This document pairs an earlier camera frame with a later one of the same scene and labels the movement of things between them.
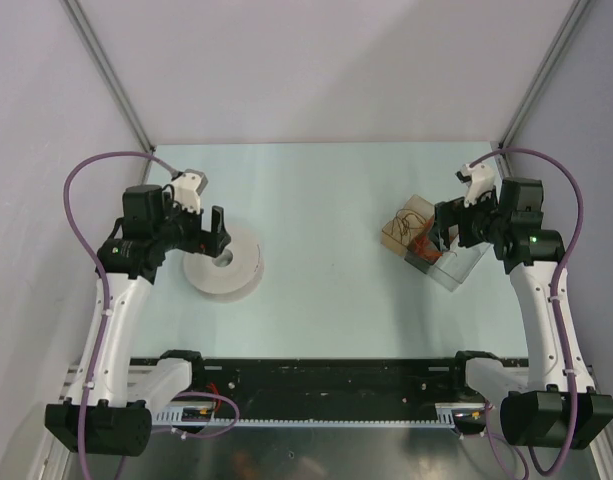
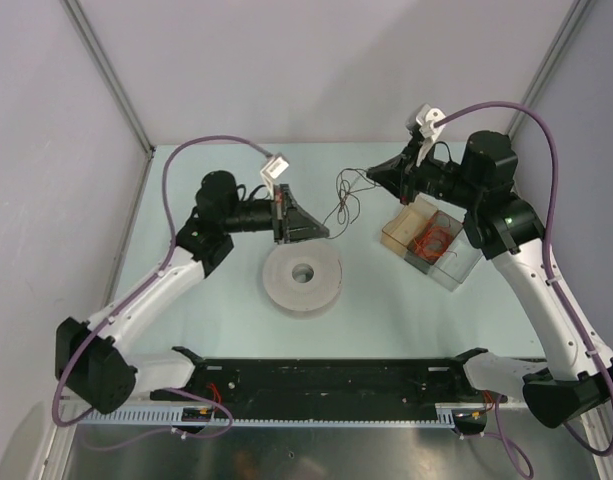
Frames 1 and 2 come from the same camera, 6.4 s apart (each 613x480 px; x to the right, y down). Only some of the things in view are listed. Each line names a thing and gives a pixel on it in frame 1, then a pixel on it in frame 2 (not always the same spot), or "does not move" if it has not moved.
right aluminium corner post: [576, 12] does not move
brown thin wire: [404, 221] to [349, 180]
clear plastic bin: [454, 265] does not move
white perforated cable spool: [231, 283] to [317, 293]
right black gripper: [453, 213] to [399, 174]
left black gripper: [203, 241] to [289, 221]
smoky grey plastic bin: [423, 253] does not move
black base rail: [335, 388] does not move
